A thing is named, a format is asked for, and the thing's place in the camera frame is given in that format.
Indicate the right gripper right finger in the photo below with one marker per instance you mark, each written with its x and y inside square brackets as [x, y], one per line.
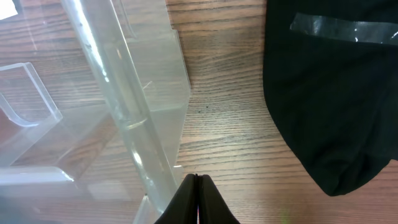
[212, 208]

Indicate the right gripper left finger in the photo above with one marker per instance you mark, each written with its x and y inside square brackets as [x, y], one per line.
[183, 207]

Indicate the black garment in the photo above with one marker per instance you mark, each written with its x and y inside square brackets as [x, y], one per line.
[330, 85]

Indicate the clear plastic storage bin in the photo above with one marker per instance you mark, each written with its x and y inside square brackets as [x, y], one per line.
[94, 96]

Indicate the white label in bin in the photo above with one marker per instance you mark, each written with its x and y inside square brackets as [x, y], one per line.
[7, 9]

